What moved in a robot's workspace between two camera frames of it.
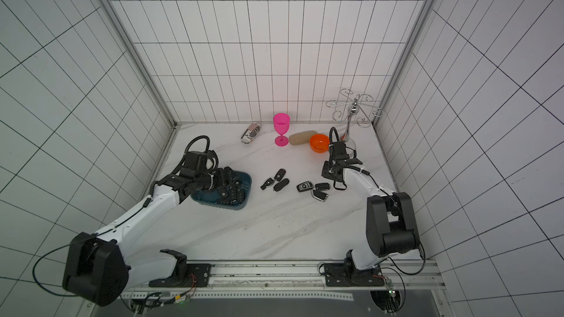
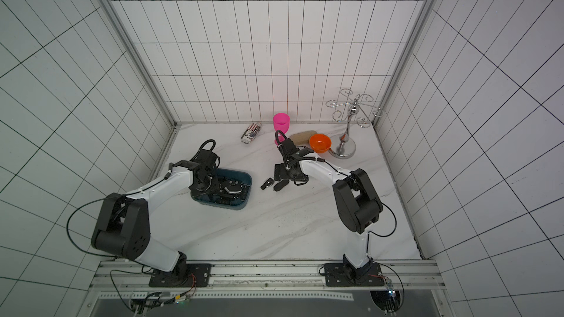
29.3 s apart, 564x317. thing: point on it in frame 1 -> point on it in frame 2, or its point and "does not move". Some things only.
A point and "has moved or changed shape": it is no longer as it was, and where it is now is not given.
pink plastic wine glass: (281, 122) does not move
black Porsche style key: (280, 185) does not move
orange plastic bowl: (319, 143) does not move
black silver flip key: (319, 195) has moved or changed shape
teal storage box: (210, 197) does not move
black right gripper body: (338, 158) -> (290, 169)
